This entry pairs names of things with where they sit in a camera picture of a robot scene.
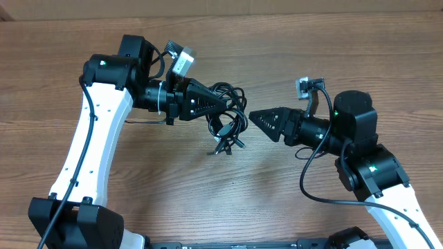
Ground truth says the black USB cable bundle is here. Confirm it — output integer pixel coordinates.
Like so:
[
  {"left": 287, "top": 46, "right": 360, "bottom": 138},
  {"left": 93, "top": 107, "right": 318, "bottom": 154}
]
[{"left": 204, "top": 82, "right": 249, "bottom": 156}]

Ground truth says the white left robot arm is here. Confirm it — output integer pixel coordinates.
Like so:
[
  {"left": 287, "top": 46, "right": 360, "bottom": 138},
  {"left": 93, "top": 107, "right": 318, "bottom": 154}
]
[{"left": 28, "top": 35, "right": 228, "bottom": 248}]

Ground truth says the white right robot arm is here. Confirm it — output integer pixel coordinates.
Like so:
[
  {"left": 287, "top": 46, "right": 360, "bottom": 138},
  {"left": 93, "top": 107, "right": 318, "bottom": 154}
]
[{"left": 249, "top": 88, "right": 442, "bottom": 248}]

